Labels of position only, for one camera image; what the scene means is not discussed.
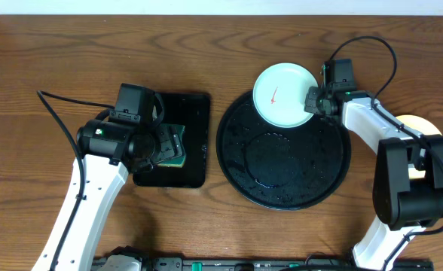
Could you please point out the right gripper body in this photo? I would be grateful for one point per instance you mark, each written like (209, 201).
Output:
(315, 102)

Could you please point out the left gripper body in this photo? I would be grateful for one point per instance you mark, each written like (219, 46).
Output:
(169, 145)

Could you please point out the green scrubbing sponge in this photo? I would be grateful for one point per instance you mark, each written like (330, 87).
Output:
(172, 151)

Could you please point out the mint green plate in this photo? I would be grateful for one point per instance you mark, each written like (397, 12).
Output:
(279, 94)

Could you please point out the yellow plate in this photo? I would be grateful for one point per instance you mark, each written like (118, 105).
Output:
(424, 126)

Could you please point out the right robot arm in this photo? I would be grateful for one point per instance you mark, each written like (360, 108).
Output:
(408, 180)

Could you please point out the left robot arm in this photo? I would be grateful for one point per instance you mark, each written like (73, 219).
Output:
(107, 153)

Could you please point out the black rectangular tray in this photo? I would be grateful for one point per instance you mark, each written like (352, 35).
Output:
(191, 110)

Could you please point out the round black serving tray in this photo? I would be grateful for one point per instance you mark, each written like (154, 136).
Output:
(281, 168)

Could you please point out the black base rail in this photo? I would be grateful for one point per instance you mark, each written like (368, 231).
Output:
(128, 258)

